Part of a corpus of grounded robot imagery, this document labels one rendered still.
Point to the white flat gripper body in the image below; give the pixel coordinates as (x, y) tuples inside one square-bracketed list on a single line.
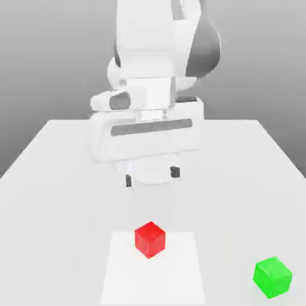
[(148, 143)]

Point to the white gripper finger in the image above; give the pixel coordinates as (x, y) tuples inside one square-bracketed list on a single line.
[(175, 172), (128, 180)]

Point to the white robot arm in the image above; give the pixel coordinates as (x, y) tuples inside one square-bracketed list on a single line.
[(148, 35)]

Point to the small red cube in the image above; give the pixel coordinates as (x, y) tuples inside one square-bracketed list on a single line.
[(150, 240)]

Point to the small green cube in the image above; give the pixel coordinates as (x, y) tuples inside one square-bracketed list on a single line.
[(272, 277)]

